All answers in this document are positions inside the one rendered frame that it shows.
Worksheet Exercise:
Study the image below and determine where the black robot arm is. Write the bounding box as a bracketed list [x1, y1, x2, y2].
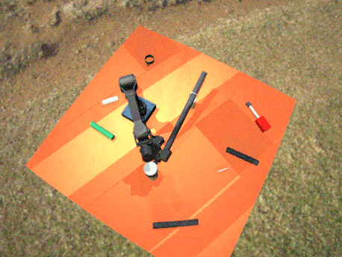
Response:
[118, 73, 165, 163]

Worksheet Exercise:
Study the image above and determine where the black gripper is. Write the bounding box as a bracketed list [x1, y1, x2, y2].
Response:
[152, 141, 172, 163]

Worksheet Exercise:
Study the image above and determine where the green cylinder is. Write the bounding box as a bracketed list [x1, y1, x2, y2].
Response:
[90, 121, 115, 140]

